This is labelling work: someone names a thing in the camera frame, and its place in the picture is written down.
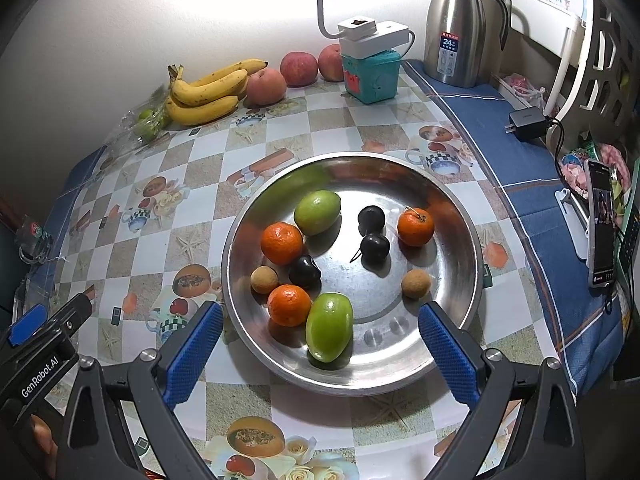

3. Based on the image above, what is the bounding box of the stainless steel thermos jug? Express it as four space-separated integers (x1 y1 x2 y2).
424 0 511 88

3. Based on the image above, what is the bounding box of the dark cherry with stem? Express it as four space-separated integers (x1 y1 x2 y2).
350 232 391 263

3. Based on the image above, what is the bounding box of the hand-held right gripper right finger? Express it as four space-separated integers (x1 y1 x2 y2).
418 301 587 480

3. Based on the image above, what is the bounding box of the oval green jujube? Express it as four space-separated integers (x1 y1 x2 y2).
305 293 354 364

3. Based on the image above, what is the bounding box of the black power adapter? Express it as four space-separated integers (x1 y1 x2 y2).
507 108 550 142

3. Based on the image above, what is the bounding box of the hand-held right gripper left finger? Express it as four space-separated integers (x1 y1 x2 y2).
55 300 225 480

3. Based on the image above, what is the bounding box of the black adapter cable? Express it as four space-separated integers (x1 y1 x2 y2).
545 116 568 161

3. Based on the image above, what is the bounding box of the yellow banana bunch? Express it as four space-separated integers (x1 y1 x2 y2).
165 58 269 126

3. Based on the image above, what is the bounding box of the person's left hand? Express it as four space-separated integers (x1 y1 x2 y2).
29 416 60 480

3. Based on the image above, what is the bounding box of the green printed box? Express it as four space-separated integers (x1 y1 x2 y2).
617 157 640 286

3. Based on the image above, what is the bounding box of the clear bag of green fruit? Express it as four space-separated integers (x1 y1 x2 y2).
107 87 173 153

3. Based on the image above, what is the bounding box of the checkered printed tablecloth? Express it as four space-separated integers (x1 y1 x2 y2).
12 60 626 480

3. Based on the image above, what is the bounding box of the tangerine with stem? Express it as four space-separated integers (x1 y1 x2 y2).
397 207 435 248

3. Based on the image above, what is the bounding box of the pale orange peach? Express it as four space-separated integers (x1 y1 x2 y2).
246 68 288 107

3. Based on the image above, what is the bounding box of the clear plastic tray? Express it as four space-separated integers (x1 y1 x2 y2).
11 260 76 321

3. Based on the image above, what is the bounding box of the white phone stand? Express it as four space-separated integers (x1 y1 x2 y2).
554 187 593 261

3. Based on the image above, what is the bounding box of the clear plastic jar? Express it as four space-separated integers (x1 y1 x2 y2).
17 216 57 265

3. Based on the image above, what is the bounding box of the red apple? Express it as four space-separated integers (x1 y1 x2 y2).
279 51 319 87
318 44 347 82

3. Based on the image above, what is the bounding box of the tan longan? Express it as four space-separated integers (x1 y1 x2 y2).
401 268 431 299
250 266 279 295

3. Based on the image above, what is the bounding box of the teal plastic box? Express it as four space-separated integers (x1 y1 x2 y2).
341 50 402 105

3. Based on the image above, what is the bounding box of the floral printed packet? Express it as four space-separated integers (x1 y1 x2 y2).
560 142 631 201

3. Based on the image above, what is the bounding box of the round green jujube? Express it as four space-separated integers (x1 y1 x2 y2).
293 190 342 237

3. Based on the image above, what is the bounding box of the orange tangerine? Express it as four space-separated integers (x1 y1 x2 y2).
267 284 312 327
261 222 305 266

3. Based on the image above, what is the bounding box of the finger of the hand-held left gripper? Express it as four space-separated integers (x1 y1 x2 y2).
7 304 50 348
47 291 95 335

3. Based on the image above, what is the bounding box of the pink plastic bag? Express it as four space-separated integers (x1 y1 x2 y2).
500 72 548 108

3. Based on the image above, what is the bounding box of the round steel basin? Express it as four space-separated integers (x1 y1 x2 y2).
221 151 485 397

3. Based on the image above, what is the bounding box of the smartphone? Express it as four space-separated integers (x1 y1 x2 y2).
584 158 617 288

